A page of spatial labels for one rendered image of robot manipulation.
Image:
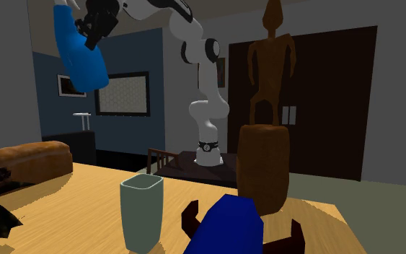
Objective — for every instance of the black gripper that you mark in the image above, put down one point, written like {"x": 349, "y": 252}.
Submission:
{"x": 99, "y": 19}

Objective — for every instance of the blue bottle with white cap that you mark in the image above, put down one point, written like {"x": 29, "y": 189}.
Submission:
{"x": 83, "y": 67}

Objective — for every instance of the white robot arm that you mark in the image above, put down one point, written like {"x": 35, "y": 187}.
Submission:
{"x": 208, "y": 88}

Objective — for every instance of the small white side table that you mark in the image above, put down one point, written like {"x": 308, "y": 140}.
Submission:
{"x": 82, "y": 114}

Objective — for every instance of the dark low cabinet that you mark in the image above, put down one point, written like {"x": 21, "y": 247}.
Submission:
{"x": 70, "y": 146}

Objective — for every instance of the brown wooden chair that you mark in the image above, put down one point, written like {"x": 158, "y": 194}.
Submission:
{"x": 160, "y": 160}

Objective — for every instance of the brown bread loaf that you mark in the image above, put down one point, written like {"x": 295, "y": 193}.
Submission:
{"x": 30, "y": 160}

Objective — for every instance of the dark robot stand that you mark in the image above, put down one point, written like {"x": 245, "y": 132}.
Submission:
{"x": 202, "y": 172}

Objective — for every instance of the pale green square cup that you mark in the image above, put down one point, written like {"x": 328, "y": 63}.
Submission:
{"x": 142, "y": 218}

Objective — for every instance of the brown wooden figure statue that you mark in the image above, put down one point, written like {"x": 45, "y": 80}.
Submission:
{"x": 264, "y": 161}

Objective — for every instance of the dark blue rounded object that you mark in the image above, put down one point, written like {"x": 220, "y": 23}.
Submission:
{"x": 229, "y": 228}

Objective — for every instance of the dark brown double door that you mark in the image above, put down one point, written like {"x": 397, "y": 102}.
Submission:
{"x": 332, "y": 105}

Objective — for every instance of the dark red curved holder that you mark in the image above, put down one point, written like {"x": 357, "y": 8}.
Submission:
{"x": 290, "y": 244}

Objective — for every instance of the small white-framed wall picture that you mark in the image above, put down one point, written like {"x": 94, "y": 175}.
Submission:
{"x": 67, "y": 89}

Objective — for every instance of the black-framed honeycomb wall picture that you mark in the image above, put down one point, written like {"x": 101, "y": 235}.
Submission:
{"x": 123, "y": 94}

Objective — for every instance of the narrow brown-framed wall picture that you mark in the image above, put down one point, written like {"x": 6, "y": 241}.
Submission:
{"x": 221, "y": 72}

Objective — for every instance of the grey wall light switch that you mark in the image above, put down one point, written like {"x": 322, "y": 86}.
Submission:
{"x": 289, "y": 115}

